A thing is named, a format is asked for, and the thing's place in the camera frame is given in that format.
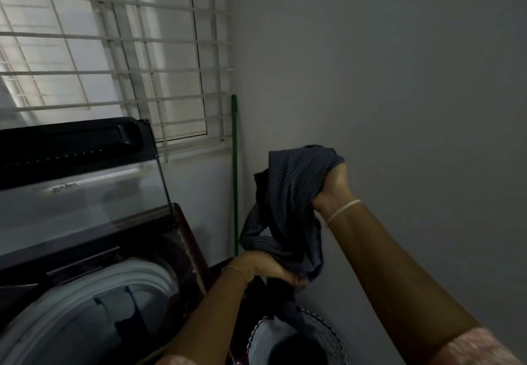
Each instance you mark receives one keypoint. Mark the glass washing machine lid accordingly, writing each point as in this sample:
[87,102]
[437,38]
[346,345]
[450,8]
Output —
[78,179]

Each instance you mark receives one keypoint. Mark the white thread wristband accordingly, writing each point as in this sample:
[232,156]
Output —
[342,210]

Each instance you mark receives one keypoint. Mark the person's left hand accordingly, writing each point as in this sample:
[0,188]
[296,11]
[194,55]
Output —
[263,268]

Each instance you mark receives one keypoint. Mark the person's left forearm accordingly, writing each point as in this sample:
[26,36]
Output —
[206,319]

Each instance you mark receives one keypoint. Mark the top-load washing machine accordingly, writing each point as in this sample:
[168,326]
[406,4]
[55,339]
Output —
[82,282]

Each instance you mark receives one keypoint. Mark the white window grille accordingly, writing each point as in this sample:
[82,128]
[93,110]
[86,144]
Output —
[111,48]

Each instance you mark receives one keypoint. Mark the person's right hand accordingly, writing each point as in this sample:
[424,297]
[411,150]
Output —
[333,190]

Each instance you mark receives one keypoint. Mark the pink sleeve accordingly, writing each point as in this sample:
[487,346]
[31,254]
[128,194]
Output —
[473,348]

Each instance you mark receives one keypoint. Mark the person's left fingers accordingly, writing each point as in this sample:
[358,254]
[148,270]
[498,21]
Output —
[294,279]

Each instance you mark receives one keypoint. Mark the dark blue striped garment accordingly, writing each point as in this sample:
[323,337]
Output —
[288,208]

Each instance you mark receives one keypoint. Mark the laundry basket with scalloped rim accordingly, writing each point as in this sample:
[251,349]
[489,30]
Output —
[288,340]

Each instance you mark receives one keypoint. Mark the person's right forearm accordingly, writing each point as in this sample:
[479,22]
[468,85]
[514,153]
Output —
[395,282]

